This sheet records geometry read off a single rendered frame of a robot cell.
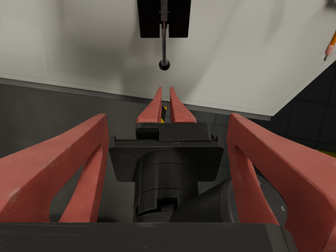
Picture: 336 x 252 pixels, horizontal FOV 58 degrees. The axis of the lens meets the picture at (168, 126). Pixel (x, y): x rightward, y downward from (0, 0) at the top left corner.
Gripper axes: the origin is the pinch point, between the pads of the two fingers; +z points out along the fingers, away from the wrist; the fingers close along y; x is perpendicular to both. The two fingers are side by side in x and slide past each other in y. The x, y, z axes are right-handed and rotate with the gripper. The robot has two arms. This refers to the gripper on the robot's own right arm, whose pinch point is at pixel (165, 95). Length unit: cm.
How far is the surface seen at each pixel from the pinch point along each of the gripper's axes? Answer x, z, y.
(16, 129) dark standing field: 78, 55, 63
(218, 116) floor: 89, 70, -26
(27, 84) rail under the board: 8.4, 10.5, 21.5
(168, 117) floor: 85, 67, -2
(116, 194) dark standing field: 108, 39, 23
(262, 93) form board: 11.1, 11.0, -16.1
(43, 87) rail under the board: 9.0, 10.5, 19.2
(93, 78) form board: 7.1, 10.3, 11.0
